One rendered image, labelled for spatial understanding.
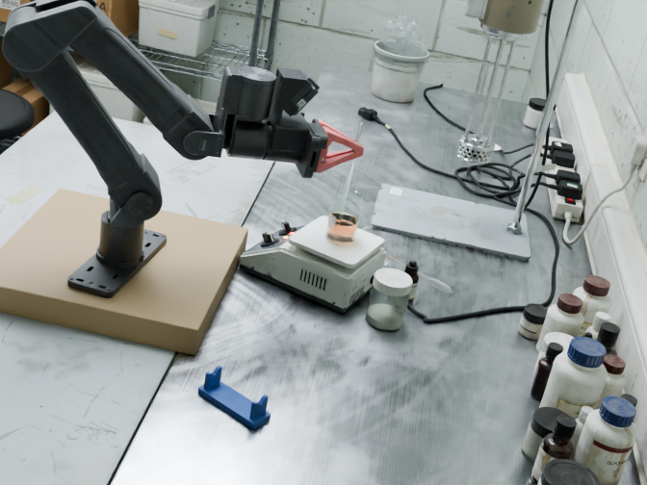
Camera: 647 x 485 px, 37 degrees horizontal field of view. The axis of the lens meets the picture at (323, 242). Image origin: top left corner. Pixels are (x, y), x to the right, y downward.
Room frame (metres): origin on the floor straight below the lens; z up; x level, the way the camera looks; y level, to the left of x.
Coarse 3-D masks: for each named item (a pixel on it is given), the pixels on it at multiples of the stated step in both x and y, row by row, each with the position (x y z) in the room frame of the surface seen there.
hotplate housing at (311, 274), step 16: (240, 256) 1.36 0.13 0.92; (256, 256) 1.34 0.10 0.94; (272, 256) 1.33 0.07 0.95; (288, 256) 1.32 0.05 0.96; (304, 256) 1.31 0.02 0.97; (384, 256) 1.38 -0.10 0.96; (256, 272) 1.34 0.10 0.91; (272, 272) 1.32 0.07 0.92; (288, 272) 1.31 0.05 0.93; (304, 272) 1.30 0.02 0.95; (320, 272) 1.29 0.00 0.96; (336, 272) 1.28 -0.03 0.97; (352, 272) 1.29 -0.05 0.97; (368, 272) 1.33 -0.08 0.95; (288, 288) 1.31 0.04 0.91; (304, 288) 1.30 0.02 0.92; (320, 288) 1.29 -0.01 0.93; (336, 288) 1.28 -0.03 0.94; (352, 288) 1.28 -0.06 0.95; (368, 288) 1.34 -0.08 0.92; (336, 304) 1.28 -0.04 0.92; (352, 304) 1.30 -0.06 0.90
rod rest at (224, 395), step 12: (216, 372) 1.02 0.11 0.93; (204, 384) 1.01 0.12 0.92; (216, 384) 1.02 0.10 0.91; (204, 396) 1.01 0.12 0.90; (216, 396) 1.00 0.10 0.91; (228, 396) 1.00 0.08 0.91; (240, 396) 1.01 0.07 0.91; (264, 396) 0.99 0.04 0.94; (228, 408) 0.98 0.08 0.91; (240, 408) 0.99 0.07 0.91; (252, 408) 0.97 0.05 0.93; (264, 408) 0.98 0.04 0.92; (240, 420) 0.97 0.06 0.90; (252, 420) 0.97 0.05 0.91; (264, 420) 0.98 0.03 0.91
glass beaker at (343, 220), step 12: (336, 192) 1.37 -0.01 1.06; (348, 192) 1.38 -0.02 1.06; (336, 204) 1.34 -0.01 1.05; (348, 204) 1.38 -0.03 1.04; (360, 204) 1.37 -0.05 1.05; (336, 216) 1.34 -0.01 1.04; (348, 216) 1.33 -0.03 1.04; (336, 228) 1.33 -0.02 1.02; (348, 228) 1.33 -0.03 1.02; (336, 240) 1.33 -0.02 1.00; (348, 240) 1.34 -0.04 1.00
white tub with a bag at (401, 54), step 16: (400, 16) 2.41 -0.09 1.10; (416, 16) 2.40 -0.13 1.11; (384, 32) 2.38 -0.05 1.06; (400, 32) 2.35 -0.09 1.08; (416, 32) 2.36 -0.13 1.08; (384, 48) 2.37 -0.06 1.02; (400, 48) 2.37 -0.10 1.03; (416, 48) 2.35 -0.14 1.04; (384, 64) 2.34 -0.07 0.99; (400, 64) 2.33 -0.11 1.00; (416, 64) 2.34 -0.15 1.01; (384, 80) 2.34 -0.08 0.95; (400, 80) 2.33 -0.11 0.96; (416, 80) 2.36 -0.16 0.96; (384, 96) 2.34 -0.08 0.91; (400, 96) 2.34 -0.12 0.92
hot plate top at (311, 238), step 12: (324, 216) 1.43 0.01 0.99; (312, 228) 1.37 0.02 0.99; (324, 228) 1.38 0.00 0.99; (288, 240) 1.33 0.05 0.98; (300, 240) 1.33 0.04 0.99; (312, 240) 1.33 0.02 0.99; (324, 240) 1.34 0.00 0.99; (360, 240) 1.36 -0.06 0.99; (372, 240) 1.37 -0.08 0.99; (312, 252) 1.30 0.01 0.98; (324, 252) 1.30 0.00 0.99; (336, 252) 1.31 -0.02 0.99; (348, 252) 1.31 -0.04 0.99; (360, 252) 1.32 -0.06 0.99; (372, 252) 1.34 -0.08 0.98; (348, 264) 1.28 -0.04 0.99
